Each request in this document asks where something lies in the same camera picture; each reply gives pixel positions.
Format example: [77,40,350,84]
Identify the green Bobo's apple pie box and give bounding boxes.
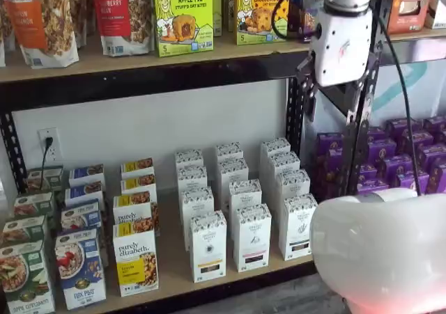
[152,0,215,58]
[211,0,224,38]

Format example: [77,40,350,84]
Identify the grey metal shelf frame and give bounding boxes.
[343,0,446,196]

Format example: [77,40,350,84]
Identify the yellow Bobo's peanut butter box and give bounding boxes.
[226,0,240,33]
[236,0,292,46]

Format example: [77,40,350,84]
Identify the white box yellow strip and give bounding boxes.
[179,186,215,252]
[176,165,208,207]
[174,148,205,173]
[189,210,228,284]

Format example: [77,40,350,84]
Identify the green apple cinnamon oatmeal box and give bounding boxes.
[0,240,57,314]
[13,191,56,221]
[0,215,50,249]
[26,165,65,194]

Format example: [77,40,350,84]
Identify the orange label granola bag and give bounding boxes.
[1,0,80,70]

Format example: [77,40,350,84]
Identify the yellow purely elizabeth box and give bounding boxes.
[111,217,160,298]
[111,190,160,238]
[120,173,158,203]
[120,157,155,180]

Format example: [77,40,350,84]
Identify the black plug with cord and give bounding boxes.
[39,136,54,191]

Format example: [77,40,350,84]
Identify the orange snack box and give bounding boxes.
[387,0,435,36]

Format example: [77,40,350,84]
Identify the red label granola bag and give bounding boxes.
[90,0,156,58]

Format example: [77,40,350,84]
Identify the white snack box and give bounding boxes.
[424,0,446,31]

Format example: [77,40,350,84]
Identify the purple Bobo's box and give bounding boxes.
[288,0,323,44]

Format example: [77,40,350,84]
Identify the white wall outlet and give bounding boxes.
[37,127,61,162]

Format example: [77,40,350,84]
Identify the black metal shelf frame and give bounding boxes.
[0,51,323,314]

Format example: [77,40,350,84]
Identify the wooden shelf board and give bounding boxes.
[0,28,311,84]
[52,188,316,313]
[386,26,446,42]

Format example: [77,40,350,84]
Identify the white box pink strip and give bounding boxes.
[228,178,263,242]
[214,141,245,167]
[218,157,249,210]
[233,203,272,274]

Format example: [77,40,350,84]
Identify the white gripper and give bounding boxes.
[295,9,381,124]

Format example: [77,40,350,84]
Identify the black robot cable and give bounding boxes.
[270,0,327,40]
[376,13,422,197]

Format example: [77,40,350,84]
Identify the white box green strip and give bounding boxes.
[268,150,302,203]
[275,168,312,224]
[259,137,292,189]
[278,193,318,262]

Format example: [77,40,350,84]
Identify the blue flax plus oatmeal box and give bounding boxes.
[60,199,103,234]
[68,164,106,189]
[64,180,106,207]
[54,228,107,311]

